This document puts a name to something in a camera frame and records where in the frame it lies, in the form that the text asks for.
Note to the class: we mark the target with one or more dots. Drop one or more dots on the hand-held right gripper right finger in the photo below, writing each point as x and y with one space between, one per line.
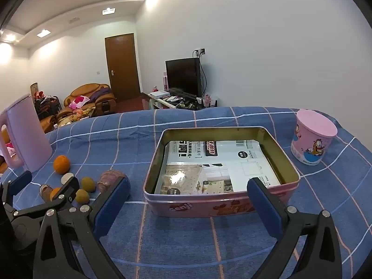
264 209

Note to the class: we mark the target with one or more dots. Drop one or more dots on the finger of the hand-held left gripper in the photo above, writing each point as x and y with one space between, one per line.
20 183
69 190

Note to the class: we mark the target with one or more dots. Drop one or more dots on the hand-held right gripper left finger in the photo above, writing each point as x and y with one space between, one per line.
112 206

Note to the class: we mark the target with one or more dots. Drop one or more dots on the yellow-green round fruit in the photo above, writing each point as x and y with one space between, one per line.
87 184
82 196

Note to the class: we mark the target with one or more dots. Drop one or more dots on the small orange fruit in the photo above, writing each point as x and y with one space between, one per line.
54 194

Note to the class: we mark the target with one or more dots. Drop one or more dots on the orange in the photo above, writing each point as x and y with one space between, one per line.
61 164

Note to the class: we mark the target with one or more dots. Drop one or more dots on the purple round fruit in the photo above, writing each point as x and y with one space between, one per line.
109 178

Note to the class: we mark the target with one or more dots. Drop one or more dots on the pink tin box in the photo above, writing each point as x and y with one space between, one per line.
203 206

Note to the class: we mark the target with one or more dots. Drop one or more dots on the pink plastic jug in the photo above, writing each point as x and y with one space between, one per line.
29 133

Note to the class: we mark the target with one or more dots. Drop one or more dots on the printed paper leaflet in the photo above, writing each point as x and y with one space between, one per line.
232 162

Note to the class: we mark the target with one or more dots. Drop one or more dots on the brown leather sofa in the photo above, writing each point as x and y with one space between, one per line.
48 123

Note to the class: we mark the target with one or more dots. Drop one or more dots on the blue plaid blanket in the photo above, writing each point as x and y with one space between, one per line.
116 139

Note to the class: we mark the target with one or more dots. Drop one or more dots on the cluttered coffee table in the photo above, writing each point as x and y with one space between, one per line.
72 119

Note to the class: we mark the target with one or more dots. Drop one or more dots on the pink cartoon cup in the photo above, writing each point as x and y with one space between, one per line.
314 148

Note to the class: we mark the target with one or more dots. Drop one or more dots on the black rack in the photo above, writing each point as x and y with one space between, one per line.
48 106

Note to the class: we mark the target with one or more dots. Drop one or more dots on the pink floral cushion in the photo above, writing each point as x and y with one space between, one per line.
78 101

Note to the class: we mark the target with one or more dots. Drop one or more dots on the patterned upright board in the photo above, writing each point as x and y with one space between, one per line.
34 88

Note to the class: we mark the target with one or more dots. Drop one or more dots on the purple cloth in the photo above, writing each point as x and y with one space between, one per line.
98 93

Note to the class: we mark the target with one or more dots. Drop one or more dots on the brown leather armchair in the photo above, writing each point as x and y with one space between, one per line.
84 90

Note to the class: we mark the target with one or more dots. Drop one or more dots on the white television stand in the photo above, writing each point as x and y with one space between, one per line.
158 101

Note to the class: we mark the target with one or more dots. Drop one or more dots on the flat white box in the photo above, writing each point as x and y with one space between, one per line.
159 94

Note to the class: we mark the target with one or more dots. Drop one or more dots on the pink floral bag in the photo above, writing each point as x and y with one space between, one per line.
207 100

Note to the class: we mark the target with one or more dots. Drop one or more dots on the brown wooden door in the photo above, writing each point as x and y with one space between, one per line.
122 66

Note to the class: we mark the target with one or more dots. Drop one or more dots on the tall pink box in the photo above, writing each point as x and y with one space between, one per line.
165 82

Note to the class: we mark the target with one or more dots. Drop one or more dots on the round ceiling spotlight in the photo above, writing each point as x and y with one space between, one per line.
10 37

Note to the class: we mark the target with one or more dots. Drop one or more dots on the black television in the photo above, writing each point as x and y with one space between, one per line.
181 74

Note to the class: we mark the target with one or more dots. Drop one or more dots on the square ceiling light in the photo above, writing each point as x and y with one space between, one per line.
43 32
109 11

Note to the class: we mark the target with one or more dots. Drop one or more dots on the ceiling air vent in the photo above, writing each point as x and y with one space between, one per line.
74 21

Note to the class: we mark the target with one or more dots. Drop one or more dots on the wall socket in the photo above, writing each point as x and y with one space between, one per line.
200 51

